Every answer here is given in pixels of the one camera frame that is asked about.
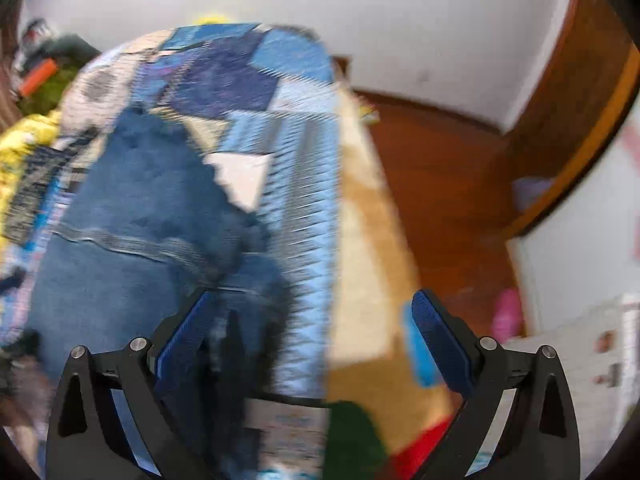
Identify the clothes pile on green chair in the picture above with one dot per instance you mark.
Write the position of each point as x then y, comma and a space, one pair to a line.
38, 41

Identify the blue denim jacket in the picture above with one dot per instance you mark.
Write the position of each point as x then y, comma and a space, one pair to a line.
147, 227

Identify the yellow cartoon blanket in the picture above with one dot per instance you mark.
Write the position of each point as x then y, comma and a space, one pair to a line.
28, 158

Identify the white cabinet with handle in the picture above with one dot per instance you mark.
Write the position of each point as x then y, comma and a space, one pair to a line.
600, 355

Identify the wooden wardrobe with glass door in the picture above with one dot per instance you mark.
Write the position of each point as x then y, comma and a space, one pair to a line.
573, 161

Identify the pink croc shoe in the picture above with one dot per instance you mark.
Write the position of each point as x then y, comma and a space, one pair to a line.
508, 318

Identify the blue patchwork bed cover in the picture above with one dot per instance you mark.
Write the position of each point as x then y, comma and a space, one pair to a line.
260, 105

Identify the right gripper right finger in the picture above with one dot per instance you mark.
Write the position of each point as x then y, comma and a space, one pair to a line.
517, 418

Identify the orange box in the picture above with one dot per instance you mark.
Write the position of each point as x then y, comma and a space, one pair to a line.
37, 77

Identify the tan fleece blanket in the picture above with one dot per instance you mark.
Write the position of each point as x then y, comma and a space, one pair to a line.
369, 362

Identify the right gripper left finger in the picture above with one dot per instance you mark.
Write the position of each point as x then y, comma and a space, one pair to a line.
108, 418

